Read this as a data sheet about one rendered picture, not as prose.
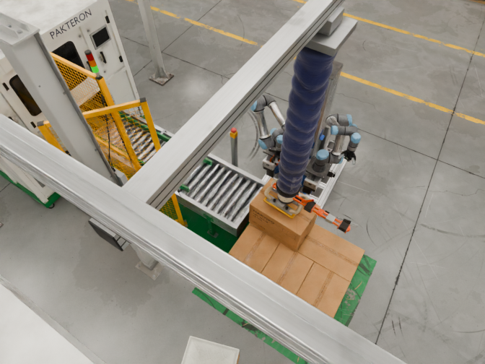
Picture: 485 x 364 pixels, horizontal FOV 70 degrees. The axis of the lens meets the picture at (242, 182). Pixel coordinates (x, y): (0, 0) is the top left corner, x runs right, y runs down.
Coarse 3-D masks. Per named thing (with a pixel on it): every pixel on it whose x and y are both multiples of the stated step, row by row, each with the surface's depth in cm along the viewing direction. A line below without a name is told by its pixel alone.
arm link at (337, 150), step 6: (342, 114) 317; (348, 114) 318; (342, 120) 315; (348, 120) 314; (336, 138) 330; (342, 138) 328; (336, 144) 333; (342, 144) 333; (336, 150) 337; (336, 156) 339; (330, 162) 345; (336, 162) 344
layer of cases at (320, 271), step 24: (240, 240) 367; (264, 240) 367; (312, 240) 367; (336, 240) 367; (264, 264) 353; (288, 264) 353; (312, 264) 353; (336, 264) 353; (288, 288) 339; (312, 288) 339; (336, 288) 339
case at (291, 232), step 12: (252, 204) 346; (264, 204) 346; (288, 204) 346; (252, 216) 364; (264, 216) 345; (276, 216) 339; (300, 216) 339; (312, 216) 339; (264, 228) 366; (276, 228) 348; (288, 228) 332; (300, 228) 331; (288, 240) 351; (300, 240) 348
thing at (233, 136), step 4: (236, 132) 393; (232, 136) 396; (236, 136) 398; (232, 140) 402; (236, 140) 404; (232, 144) 408; (236, 144) 410; (232, 148) 414; (236, 148) 416; (232, 152) 421; (236, 152) 422; (232, 156) 427; (236, 156) 428; (232, 160) 435; (236, 160) 435; (232, 164) 441; (236, 164) 441
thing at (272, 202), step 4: (272, 196) 336; (264, 200) 334; (268, 200) 334; (272, 200) 334; (276, 200) 334; (272, 204) 332; (276, 208) 330; (280, 208) 329; (284, 208) 329; (288, 208) 329; (292, 208) 329; (284, 212) 327; (288, 212) 326; (288, 216) 326; (292, 216) 325
